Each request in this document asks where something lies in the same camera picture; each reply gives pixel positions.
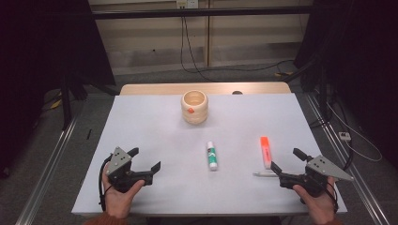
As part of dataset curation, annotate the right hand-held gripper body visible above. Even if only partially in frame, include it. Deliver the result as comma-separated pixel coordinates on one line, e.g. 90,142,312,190
298,155,355,199

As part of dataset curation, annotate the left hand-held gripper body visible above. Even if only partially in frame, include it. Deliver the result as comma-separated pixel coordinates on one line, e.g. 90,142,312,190
106,146,145,193

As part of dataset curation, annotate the clear pen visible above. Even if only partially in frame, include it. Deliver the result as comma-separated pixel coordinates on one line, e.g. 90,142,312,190
253,171,280,178

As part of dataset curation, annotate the orange highlighter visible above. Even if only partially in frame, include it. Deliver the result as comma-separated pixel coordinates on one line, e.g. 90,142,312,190
260,136,272,170

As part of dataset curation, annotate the green white glue stick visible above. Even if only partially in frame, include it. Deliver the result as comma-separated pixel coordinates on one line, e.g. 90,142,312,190
206,141,219,172

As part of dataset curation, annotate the person's right hand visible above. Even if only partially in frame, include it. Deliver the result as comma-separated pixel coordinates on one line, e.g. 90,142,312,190
292,176,338,225

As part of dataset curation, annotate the person's left hand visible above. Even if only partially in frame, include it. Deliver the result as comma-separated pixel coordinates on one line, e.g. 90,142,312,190
102,163,146,219

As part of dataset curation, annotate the black metal stand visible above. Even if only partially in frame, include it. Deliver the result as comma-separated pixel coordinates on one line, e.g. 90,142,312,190
59,73,73,131

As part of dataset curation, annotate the black curtain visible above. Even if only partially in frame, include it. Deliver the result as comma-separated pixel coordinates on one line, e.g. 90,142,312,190
294,0,398,170
0,0,116,177

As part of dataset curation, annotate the black horizontal bar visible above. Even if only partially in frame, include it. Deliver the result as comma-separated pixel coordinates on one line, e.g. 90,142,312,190
92,6,314,21

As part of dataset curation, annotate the right hand-held gripper black cable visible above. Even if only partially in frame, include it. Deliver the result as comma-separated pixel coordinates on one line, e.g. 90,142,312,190
325,182,340,214

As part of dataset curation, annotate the hand-held gripper black cable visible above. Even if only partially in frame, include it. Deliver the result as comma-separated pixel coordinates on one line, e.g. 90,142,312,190
98,154,115,212
325,182,340,214

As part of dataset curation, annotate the left hand-held gripper black cable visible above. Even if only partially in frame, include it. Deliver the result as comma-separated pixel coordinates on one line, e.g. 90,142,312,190
98,154,115,212

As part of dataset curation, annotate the metal floor rail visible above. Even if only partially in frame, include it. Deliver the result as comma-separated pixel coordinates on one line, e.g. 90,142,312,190
14,115,79,225
304,93,391,225

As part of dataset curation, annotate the white floor cable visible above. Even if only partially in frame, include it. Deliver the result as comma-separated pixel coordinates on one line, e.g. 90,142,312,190
326,102,383,163

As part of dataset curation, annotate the black hanging cable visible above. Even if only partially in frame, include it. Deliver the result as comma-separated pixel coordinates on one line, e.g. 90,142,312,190
179,16,217,83
183,17,296,73

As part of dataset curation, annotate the white wall socket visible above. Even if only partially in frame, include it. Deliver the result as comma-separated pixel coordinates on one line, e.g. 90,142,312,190
176,0,200,9

